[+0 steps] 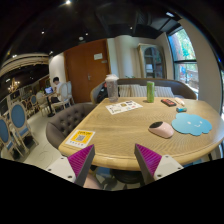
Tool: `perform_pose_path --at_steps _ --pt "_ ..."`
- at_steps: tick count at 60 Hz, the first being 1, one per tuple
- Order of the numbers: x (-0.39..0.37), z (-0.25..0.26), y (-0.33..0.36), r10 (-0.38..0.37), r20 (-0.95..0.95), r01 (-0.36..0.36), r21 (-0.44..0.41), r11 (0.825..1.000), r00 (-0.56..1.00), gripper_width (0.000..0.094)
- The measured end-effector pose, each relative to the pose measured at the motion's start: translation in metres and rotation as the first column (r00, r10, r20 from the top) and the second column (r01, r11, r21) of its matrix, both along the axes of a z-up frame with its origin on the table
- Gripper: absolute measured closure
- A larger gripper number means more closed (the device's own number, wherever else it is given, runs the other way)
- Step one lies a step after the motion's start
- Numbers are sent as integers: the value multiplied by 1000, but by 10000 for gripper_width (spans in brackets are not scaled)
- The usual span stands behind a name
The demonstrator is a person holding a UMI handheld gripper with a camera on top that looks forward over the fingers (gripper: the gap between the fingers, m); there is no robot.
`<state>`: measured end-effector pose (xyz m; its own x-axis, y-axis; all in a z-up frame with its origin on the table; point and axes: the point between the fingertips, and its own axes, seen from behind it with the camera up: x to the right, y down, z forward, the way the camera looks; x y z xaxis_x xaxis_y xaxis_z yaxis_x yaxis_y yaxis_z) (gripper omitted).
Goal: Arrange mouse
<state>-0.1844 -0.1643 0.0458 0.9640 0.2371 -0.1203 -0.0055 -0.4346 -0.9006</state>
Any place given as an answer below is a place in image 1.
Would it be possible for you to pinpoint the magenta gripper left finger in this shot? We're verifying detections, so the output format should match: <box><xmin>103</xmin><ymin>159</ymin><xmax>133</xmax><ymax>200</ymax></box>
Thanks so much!
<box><xmin>68</xmin><ymin>145</ymin><xmax>95</xmax><ymax>186</ymax></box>

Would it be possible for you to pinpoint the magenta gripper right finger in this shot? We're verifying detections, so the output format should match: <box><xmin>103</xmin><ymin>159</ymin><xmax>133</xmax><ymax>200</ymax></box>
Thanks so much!
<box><xmin>134</xmin><ymin>144</ymin><xmax>162</xmax><ymax>184</ymax></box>

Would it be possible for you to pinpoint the pink and black computer mouse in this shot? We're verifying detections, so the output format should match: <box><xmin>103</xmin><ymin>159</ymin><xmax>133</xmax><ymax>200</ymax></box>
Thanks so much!
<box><xmin>148</xmin><ymin>121</ymin><xmax>174</xmax><ymax>138</ymax></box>

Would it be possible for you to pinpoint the blue cloud-shaped mouse pad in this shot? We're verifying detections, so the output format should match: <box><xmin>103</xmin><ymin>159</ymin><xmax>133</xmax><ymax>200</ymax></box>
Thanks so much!
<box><xmin>171</xmin><ymin>113</ymin><xmax>212</xmax><ymax>136</ymax></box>

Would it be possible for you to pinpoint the yellow QR code sticker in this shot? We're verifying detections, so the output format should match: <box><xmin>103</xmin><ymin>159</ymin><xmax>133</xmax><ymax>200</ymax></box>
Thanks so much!
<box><xmin>66</xmin><ymin>130</ymin><xmax>95</xmax><ymax>148</ymax></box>

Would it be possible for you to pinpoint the grey tufted armchair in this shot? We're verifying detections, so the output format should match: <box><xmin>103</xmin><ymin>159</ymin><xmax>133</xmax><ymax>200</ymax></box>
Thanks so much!
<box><xmin>46</xmin><ymin>103</ymin><xmax>95</xmax><ymax>149</ymax></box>

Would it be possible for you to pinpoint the white laminated menu card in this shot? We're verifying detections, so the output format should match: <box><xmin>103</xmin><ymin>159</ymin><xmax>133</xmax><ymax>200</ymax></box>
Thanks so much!
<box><xmin>107</xmin><ymin>100</ymin><xmax>142</xmax><ymax>115</ymax></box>

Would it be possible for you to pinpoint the black and red flat case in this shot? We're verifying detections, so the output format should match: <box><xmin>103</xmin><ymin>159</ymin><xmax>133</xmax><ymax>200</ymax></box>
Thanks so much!
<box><xmin>161</xmin><ymin>99</ymin><xmax>176</xmax><ymax>107</ymax></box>

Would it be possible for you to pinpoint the seated person in white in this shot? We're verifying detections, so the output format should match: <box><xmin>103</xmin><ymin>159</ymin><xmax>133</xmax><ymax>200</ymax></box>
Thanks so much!
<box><xmin>50</xmin><ymin>77</ymin><xmax>63</xmax><ymax>104</ymax></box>

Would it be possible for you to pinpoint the beige small flat object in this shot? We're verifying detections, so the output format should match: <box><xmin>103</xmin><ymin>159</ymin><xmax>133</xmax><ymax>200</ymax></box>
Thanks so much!
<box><xmin>174</xmin><ymin>97</ymin><xmax>185</xmax><ymax>106</ymax></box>

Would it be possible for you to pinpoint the blue cushioned chair near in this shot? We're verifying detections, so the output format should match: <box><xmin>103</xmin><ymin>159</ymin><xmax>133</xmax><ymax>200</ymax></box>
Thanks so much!
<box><xmin>0</xmin><ymin>117</ymin><xmax>14</xmax><ymax>158</ymax></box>

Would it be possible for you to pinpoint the blue cushioned chair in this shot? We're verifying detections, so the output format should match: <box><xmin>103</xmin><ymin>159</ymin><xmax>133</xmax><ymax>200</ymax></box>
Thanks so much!
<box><xmin>9</xmin><ymin>102</ymin><xmax>38</xmax><ymax>153</ymax></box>
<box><xmin>0</xmin><ymin>117</ymin><xmax>14</xmax><ymax>158</ymax></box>

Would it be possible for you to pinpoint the striped cushion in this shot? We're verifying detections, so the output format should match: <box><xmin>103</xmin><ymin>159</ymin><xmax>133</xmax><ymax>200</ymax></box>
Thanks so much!
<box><xmin>119</xmin><ymin>84</ymin><xmax>174</xmax><ymax>98</ymax></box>

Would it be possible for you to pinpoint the green cylindrical can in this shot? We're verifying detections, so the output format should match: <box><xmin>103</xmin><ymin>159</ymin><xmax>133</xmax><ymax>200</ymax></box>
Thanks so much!
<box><xmin>147</xmin><ymin>81</ymin><xmax>155</xmax><ymax>103</ymax></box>

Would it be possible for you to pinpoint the grey curved sofa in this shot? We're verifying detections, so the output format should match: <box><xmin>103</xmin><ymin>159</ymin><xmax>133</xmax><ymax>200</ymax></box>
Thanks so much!
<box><xmin>89</xmin><ymin>77</ymin><xmax>198</xmax><ymax>105</ymax></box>

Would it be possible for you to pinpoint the open laptop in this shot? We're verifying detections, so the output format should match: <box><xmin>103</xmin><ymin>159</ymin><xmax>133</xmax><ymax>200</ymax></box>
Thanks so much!
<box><xmin>45</xmin><ymin>87</ymin><xmax>53</xmax><ymax>95</ymax></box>

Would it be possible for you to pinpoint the clear plastic tumbler bottle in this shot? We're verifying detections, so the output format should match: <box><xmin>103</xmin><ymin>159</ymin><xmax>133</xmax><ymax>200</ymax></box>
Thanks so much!
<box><xmin>105</xmin><ymin>74</ymin><xmax>118</xmax><ymax>102</ymax></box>

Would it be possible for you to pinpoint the brown wooden door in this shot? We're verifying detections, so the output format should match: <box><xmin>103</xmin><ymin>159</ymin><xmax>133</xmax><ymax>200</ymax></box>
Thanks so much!
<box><xmin>64</xmin><ymin>39</ymin><xmax>110</xmax><ymax>103</ymax></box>

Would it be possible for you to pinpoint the arched wooden display cabinet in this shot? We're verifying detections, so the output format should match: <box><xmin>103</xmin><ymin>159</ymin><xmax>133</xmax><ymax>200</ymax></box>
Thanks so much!
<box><xmin>138</xmin><ymin>43</ymin><xmax>166</xmax><ymax>78</ymax></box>

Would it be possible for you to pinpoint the large window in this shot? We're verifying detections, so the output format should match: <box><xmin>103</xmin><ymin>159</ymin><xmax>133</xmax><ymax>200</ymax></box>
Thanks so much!
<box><xmin>168</xmin><ymin>27</ymin><xmax>199</xmax><ymax>95</ymax></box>

